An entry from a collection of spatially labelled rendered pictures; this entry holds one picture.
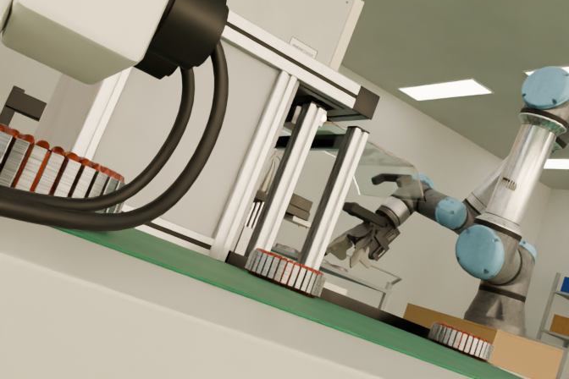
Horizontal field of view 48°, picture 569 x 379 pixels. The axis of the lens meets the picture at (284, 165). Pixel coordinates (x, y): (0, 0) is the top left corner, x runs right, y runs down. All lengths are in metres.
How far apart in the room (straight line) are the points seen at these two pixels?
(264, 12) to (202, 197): 0.39
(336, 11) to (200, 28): 1.04
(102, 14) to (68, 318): 0.10
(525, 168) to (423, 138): 6.78
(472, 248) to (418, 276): 6.93
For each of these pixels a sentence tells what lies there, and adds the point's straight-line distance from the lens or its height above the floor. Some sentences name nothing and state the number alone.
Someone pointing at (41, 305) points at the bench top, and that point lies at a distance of 0.17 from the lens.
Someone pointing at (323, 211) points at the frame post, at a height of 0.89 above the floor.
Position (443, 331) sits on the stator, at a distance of 1.18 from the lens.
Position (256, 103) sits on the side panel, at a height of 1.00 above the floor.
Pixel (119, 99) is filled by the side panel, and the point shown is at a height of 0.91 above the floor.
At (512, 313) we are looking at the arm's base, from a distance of 1.69.
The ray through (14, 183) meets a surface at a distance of 0.38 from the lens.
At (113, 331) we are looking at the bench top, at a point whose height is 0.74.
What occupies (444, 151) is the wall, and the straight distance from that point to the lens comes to 8.59.
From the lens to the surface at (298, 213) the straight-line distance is 1.27.
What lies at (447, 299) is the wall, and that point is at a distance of 8.87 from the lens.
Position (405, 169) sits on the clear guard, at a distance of 1.34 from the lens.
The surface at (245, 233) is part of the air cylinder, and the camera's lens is 1.22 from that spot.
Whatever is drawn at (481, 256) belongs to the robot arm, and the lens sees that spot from 1.56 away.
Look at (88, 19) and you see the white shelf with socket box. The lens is 0.23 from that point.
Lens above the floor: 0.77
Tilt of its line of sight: 9 degrees up
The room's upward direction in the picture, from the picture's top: 21 degrees clockwise
